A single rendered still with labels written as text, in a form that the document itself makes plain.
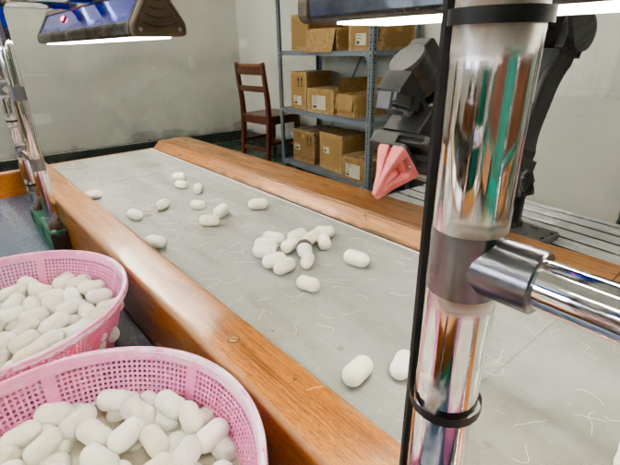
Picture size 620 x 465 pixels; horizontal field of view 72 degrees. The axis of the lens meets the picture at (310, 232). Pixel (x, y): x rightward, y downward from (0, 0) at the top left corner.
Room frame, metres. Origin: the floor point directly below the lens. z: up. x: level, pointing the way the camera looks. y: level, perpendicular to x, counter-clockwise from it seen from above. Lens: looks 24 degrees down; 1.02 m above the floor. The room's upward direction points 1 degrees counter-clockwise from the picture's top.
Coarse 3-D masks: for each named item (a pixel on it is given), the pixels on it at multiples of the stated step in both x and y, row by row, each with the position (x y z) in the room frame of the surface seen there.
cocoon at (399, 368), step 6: (396, 354) 0.32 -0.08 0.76; (402, 354) 0.32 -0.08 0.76; (408, 354) 0.32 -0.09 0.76; (396, 360) 0.31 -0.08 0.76; (402, 360) 0.31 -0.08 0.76; (408, 360) 0.31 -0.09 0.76; (390, 366) 0.31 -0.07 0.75; (396, 366) 0.30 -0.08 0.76; (402, 366) 0.30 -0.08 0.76; (408, 366) 0.30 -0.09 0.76; (390, 372) 0.30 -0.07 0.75; (396, 372) 0.30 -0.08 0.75; (402, 372) 0.30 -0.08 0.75; (396, 378) 0.30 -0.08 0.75; (402, 378) 0.30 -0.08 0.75
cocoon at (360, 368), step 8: (352, 360) 0.31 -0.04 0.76; (360, 360) 0.31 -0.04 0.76; (368, 360) 0.31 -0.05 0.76; (344, 368) 0.30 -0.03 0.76; (352, 368) 0.30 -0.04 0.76; (360, 368) 0.30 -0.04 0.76; (368, 368) 0.30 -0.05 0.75; (344, 376) 0.29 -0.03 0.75; (352, 376) 0.29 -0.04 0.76; (360, 376) 0.29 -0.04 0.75; (352, 384) 0.29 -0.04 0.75; (360, 384) 0.29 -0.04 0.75
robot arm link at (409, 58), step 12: (408, 48) 0.69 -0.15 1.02; (420, 48) 0.67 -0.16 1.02; (432, 48) 0.67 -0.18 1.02; (396, 60) 0.68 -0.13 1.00; (408, 60) 0.66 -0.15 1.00; (420, 60) 0.65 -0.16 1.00; (432, 60) 0.67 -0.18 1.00; (420, 72) 0.65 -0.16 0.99; (432, 72) 0.66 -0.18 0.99; (420, 84) 0.66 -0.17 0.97; (432, 84) 0.66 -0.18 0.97
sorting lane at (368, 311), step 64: (128, 192) 0.88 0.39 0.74; (192, 192) 0.87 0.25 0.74; (256, 192) 0.87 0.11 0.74; (192, 256) 0.57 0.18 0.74; (320, 256) 0.56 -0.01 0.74; (384, 256) 0.55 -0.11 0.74; (256, 320) 0.40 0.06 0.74; (320, 320) 0.40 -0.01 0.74; (384, 320) 0.40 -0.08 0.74; (512, 320) 0.39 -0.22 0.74; (384, 384) 0.30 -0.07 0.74; (512, 384) 0.30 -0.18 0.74; (576, 384) 0.29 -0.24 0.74; (512, 448) 0.23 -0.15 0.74; (576, 448) 0.23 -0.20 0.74
